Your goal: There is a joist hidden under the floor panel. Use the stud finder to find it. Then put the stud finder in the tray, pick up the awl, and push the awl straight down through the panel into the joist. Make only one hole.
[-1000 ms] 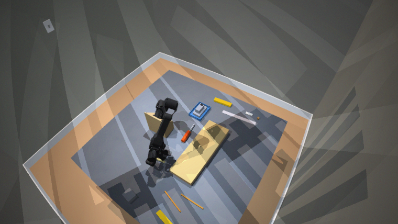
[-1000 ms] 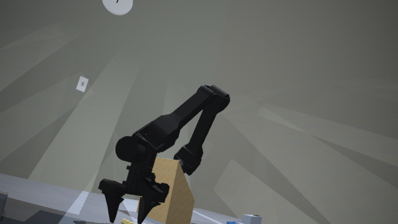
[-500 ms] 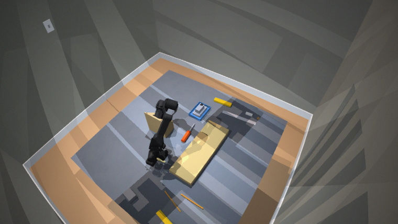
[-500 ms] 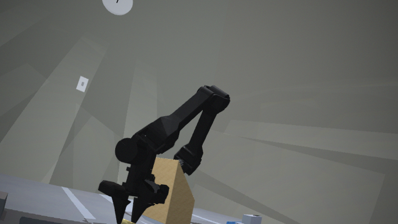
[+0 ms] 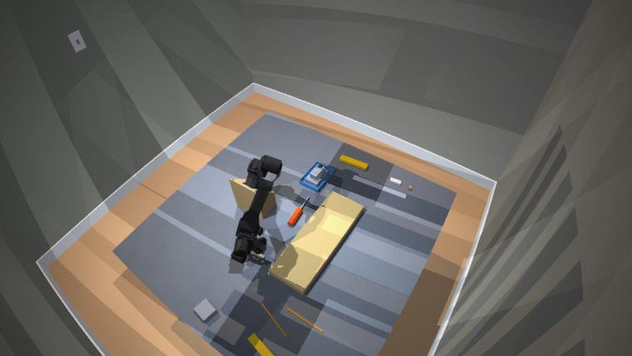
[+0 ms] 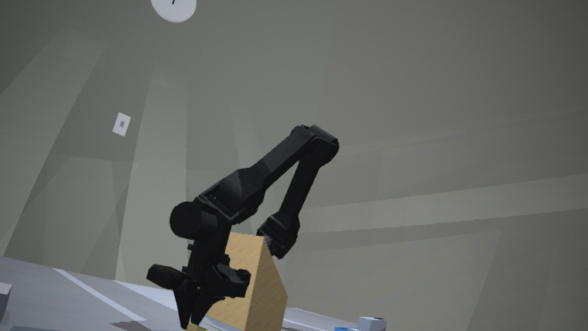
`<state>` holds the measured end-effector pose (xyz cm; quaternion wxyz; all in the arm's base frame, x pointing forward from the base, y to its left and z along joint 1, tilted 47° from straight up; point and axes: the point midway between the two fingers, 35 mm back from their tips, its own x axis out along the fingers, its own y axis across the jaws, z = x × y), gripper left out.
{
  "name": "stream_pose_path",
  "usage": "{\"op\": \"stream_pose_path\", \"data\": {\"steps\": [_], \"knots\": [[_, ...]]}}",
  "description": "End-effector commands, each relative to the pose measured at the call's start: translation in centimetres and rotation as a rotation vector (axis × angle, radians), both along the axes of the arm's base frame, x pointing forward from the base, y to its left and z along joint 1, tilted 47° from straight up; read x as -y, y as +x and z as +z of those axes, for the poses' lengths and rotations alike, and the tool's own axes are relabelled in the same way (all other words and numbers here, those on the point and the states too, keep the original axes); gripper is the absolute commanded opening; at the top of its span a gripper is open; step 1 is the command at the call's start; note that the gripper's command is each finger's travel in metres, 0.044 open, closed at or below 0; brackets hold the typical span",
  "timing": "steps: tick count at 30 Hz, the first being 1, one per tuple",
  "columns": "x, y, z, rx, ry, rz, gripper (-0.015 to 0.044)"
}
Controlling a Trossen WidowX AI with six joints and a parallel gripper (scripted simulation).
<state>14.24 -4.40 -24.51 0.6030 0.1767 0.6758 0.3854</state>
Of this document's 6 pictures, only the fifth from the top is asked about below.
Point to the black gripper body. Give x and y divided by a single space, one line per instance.
242 259

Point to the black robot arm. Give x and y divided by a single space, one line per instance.
249 223

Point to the tan wooden floor panel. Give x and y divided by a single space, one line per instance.
311 249

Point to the yellow flat bar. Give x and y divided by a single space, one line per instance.
353 162
256 342

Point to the white flat bar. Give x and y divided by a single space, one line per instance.
380 187

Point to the blue shallow tray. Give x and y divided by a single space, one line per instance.
302 181

